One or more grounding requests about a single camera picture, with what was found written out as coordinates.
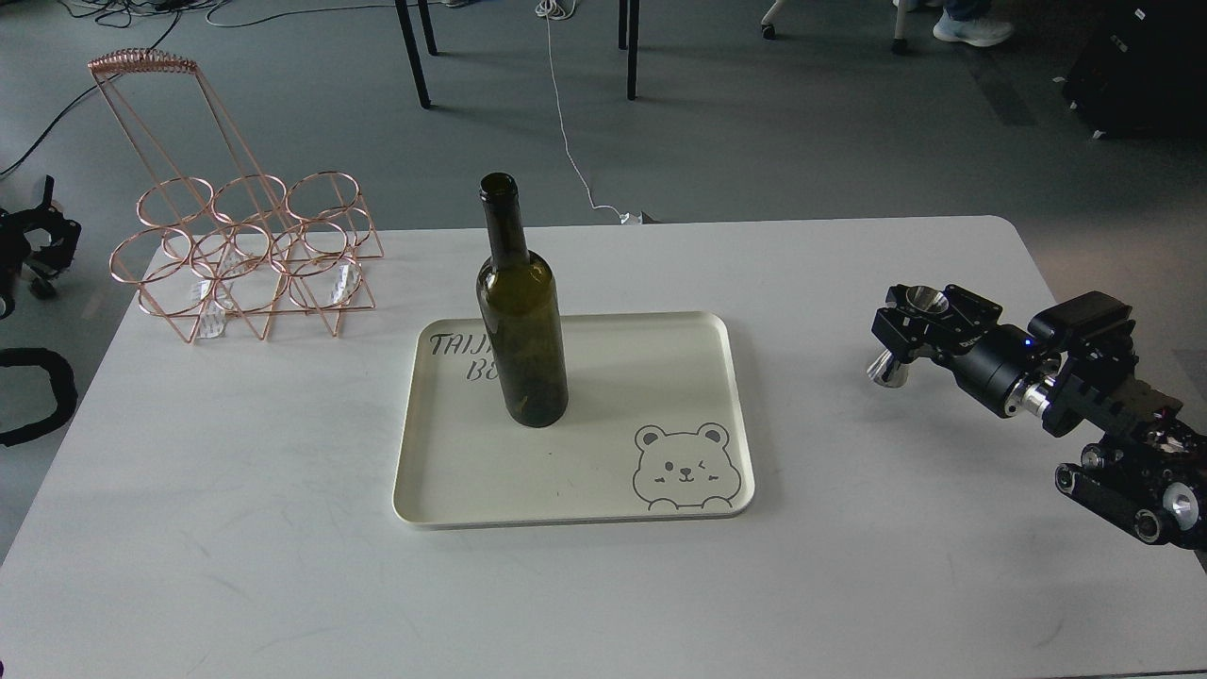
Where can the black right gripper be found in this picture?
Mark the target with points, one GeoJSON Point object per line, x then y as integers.
{"type": "Point", "coordinates": [1004, 368]}

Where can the steel double jigger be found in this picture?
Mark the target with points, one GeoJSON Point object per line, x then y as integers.
{"type": "Point", "coordinates": [904, 326]}

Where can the dark green wine bottle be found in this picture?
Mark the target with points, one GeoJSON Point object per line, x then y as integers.
{"type": "Point", "coordinates": [516, 293]}

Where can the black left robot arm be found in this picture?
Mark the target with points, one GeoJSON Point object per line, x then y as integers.
{"type": "Point", "coordinates": [41, 240]}

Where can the cream bear serving tray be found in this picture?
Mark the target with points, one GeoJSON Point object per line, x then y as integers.
{"type": "Point", "coordinates": [654, 428]}

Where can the white chair base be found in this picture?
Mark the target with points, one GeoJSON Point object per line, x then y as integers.
{"type": "Point", "coordinates": [830, 9]}

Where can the white sneaker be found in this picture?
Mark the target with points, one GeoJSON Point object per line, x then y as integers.
{"type": "Point", "coordinates": [980, 32]}

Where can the black equipment case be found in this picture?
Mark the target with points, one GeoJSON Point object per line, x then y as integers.
{"type": "Point", "coordinates": [1141, 74]}

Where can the black table leg right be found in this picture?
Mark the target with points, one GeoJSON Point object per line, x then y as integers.
{"type": "Point", "coordinates": [628, 42]}

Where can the black table leg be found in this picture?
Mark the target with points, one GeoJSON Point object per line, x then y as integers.
{"type": "Point", "coordinates": [628, 42]}
{"type": "Point", "coordinates": [412, 47]}

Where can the black table leg left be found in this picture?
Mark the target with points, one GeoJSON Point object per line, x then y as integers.
{"type": "Point", "coordinates": [412, 47]}

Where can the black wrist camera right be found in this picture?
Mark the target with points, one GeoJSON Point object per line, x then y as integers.
{"type": "Point", "coordinates": [1079, 318]}

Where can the rose gold wire bottle rack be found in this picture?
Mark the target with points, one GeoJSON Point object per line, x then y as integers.
{"type": "Point", "coordinates": [250, 248]}

